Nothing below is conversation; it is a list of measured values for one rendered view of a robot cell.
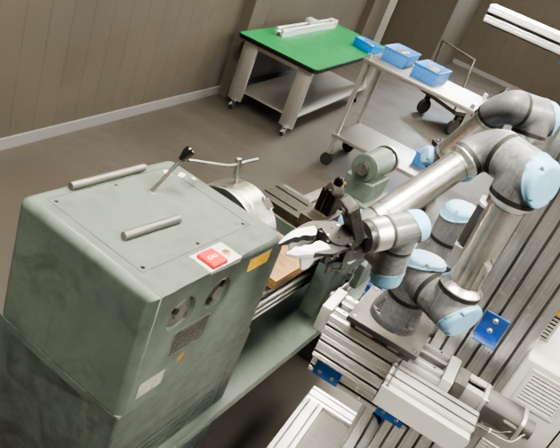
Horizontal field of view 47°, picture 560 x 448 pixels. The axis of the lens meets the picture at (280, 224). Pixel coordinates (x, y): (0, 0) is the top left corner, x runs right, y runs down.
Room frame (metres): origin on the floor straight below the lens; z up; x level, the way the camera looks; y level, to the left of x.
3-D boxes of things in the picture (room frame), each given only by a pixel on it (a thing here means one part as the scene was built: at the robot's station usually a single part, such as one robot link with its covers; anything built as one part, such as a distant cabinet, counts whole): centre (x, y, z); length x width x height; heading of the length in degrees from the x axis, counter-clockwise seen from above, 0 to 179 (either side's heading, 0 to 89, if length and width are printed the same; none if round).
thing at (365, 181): (2.99, -0.32, 1.01); 0.30 x 0.20 x 0.29; 157
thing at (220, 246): (1.41, 0.12, 1.23); 0.13 x 0.08 x 0.06; 157
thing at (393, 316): (1.60, -0.41, 1.21); 0.15 x 0.15 x 0.10
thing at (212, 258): (1.39, 0.13, 1.26); 0.06 x 0.06 x 0.02; 67
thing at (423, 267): (1.60, -0.42, 1.33); 0.13 x 0.12 x 0.14; 40
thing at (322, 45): (6.82, 0.26, 0.42); 2.30 x 0.91 x 0.85; 163
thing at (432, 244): (2.08, -0.56, 1.21); 0.15 x 0.15 x 0.10
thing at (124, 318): (1.51, 0.30, 1.06); 0.59 x 0.48 x 0.39; 157
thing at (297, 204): (2.44, -0.10, 0.95); 0.43 x 0.18 x 0.04; 67
